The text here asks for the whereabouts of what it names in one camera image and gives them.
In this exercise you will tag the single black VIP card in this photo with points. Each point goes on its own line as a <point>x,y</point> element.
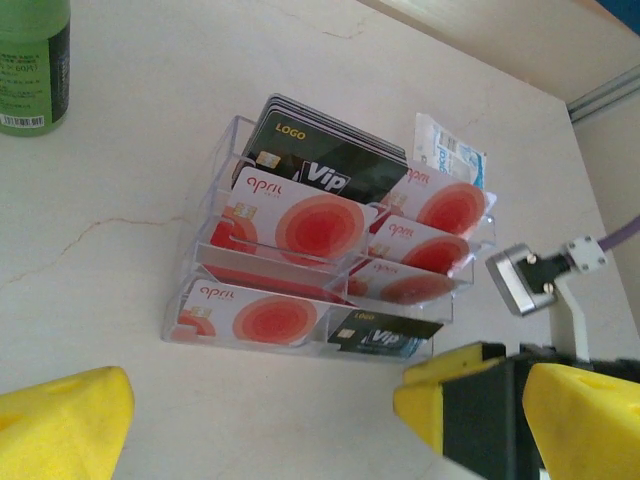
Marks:
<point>395,330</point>

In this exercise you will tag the green plastic bottle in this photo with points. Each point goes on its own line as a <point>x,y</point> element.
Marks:
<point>30,75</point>

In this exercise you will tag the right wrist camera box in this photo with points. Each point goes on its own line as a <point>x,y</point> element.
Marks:
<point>520,280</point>

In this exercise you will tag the aluminium table side rail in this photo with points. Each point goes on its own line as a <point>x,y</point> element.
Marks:
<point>610,95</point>

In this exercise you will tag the white red April card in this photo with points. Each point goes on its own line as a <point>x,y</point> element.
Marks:
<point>450,205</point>
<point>430,250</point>
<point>320,225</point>
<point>410,287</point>
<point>270,320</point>
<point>280,282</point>

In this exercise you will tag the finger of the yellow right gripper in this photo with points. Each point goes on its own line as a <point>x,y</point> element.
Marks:
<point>470,415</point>

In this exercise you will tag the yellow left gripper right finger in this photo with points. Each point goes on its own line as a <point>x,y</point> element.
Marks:
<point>590,430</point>

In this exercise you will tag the clear acrylic card stand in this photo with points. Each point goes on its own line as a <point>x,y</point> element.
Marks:
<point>250,257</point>

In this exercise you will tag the black VIP card stack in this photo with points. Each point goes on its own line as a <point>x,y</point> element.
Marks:
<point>360,165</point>

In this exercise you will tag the white blue sachet packet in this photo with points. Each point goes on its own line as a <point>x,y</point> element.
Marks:
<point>450,145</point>

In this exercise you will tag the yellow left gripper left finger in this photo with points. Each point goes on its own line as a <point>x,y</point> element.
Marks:
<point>60,430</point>

